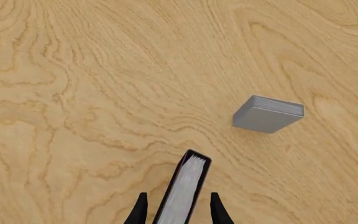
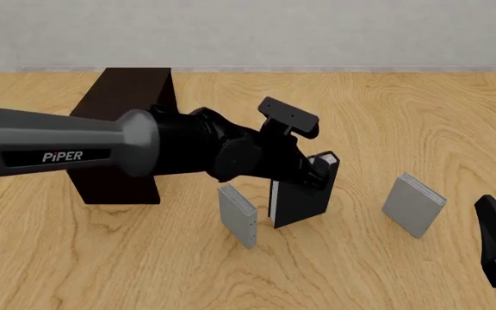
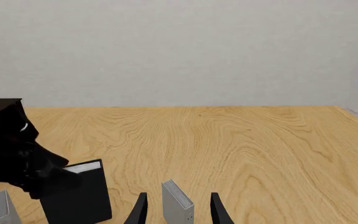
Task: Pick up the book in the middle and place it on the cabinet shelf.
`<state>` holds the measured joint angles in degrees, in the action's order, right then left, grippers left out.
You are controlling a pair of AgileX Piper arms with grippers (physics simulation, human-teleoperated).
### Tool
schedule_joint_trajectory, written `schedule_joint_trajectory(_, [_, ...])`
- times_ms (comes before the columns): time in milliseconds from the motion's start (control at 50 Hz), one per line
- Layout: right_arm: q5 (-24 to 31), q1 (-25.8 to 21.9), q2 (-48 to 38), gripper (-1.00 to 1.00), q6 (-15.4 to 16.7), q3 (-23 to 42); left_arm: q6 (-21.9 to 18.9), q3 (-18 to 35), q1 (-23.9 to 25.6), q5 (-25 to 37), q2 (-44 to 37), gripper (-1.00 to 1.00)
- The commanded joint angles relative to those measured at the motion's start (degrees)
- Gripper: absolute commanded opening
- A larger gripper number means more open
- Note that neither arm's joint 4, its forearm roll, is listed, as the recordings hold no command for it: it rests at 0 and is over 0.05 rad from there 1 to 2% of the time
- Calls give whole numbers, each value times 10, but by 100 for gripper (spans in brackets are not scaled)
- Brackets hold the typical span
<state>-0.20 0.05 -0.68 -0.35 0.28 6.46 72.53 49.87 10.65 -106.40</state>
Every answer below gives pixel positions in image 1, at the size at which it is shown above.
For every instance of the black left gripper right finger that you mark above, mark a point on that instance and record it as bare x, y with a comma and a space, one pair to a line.
219, 212

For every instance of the grey book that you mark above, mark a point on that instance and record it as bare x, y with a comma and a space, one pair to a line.
267, 117

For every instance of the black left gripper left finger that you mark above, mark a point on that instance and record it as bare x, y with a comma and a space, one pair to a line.
139, 211

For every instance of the black book with white pages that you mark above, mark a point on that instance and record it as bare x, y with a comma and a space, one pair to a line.
183, 189

